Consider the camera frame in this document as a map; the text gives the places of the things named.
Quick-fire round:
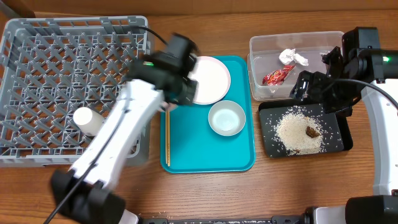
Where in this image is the brown food piece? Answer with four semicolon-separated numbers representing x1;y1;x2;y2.
305;126;320;138

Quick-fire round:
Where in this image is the white rice pile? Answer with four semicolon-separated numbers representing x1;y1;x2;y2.
269;105;341;156

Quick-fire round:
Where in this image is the white napkin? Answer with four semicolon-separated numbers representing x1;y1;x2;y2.
279;49;309;66

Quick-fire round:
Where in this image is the red snack wrapper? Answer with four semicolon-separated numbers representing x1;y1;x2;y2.
262;65;295;86

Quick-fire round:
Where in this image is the grey bowl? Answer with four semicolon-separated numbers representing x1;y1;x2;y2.
208;100;246;136

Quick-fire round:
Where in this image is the white cup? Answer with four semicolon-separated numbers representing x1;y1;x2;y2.
73;107;104;136

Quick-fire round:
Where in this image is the small pink plate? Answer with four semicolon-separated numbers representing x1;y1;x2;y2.
158;102;178;112

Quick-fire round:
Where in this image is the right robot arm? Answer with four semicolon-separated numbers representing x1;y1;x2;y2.
290;27;397;224

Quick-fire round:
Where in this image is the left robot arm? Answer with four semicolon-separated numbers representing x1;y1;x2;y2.
46;34;198;224

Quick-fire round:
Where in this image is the large white plate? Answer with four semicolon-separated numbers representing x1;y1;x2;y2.
188;56;231;105

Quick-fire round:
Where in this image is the black tray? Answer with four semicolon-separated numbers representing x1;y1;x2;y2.
257;98;354;159

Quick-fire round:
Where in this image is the clear plastic bin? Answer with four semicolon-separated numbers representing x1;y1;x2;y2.
248;31;343;101

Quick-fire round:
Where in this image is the teal serving tray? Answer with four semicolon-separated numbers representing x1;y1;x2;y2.
160;55;256;174

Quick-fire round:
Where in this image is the grey plastic dish rack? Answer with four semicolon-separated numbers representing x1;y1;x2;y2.
1;16;154;167

